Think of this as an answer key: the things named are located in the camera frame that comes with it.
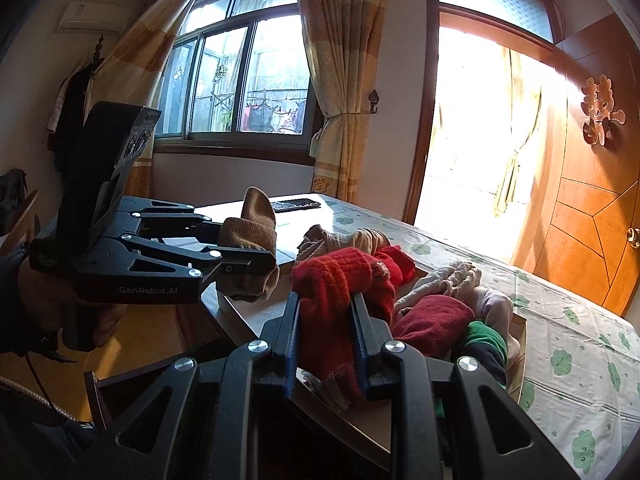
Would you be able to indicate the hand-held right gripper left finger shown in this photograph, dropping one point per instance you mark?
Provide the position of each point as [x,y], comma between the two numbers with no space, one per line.
[294,350]

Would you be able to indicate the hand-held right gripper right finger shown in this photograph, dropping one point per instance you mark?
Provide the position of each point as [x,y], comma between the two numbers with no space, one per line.
[361,355]

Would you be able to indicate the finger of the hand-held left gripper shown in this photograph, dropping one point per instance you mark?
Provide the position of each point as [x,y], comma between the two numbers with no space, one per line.
[240,259]
[210,227]

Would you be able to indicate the cardboard box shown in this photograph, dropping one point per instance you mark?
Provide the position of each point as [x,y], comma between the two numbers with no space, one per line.
[345,430]

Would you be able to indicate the dark red sock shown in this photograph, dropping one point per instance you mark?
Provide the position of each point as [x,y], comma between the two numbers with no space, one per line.
[435,322]

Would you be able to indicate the small red sock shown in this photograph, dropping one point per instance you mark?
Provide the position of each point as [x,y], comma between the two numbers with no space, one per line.
[325,275]

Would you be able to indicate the beige underwear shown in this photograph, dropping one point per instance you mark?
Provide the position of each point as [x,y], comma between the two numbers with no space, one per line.
[345,242]

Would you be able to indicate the green and navy striped sock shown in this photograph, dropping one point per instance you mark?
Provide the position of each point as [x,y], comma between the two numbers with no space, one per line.
[482,335]

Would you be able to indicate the pink underwear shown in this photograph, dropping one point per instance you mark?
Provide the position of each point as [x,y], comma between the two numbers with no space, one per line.
[495,310]

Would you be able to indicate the person's left hand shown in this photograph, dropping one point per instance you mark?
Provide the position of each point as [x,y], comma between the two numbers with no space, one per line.
[107,322]

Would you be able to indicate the black remote control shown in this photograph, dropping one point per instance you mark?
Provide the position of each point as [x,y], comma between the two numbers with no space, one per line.
[295,204]

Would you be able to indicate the wooden chair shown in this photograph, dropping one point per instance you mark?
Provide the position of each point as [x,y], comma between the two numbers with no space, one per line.
[25,220]

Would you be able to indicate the hanging dark coat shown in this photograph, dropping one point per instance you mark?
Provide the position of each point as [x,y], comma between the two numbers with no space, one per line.
[75,105]

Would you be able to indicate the wooden coat stand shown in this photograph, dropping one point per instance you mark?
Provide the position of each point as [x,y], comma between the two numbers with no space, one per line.
[100,50]

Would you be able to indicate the yellow patterned curtain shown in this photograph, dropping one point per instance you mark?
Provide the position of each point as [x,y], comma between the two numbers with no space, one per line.
[145,45]
[340,35]

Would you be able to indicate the white air conditioner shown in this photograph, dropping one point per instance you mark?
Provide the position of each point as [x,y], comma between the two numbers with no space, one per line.
[95,17]

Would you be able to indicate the brown framed window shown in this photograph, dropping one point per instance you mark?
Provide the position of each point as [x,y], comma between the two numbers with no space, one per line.
[248,60]

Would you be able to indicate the curtain tieback hook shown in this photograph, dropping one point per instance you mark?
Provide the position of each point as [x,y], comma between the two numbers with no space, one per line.
[373,101]

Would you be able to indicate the sheer doorway curtain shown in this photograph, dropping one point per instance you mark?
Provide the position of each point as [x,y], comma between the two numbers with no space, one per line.
[520,170]

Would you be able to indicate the wooden door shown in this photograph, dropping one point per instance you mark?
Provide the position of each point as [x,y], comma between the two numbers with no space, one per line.
[585,210]

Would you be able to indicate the brass door knob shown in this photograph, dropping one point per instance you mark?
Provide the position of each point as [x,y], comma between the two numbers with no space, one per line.
[635,237]

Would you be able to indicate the paper cutout door decoration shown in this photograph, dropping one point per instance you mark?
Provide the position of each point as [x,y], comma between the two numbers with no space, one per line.
[600,110]

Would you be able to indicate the patterned transom window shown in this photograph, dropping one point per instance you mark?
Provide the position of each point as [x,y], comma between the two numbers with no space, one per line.
[490,5]

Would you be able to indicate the brown door frame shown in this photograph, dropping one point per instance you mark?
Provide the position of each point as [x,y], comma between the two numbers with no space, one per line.
[427,110]

